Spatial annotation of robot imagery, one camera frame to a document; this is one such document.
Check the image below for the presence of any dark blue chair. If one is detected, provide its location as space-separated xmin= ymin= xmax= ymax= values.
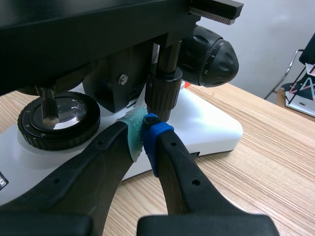
xmin=264 ymin=31 xmax=315 ymax=116

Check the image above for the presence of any white and black microscope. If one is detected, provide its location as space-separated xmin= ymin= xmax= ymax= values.
xmin=0 ymin=0 xmax=245 ymax=207

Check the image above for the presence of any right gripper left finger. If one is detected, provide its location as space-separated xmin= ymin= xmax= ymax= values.
xmin=0 ymin=106 xmax=148 ymax=236

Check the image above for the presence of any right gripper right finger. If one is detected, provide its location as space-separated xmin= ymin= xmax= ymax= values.
xmin=137 ymin=113 xmax=277 ymax=236

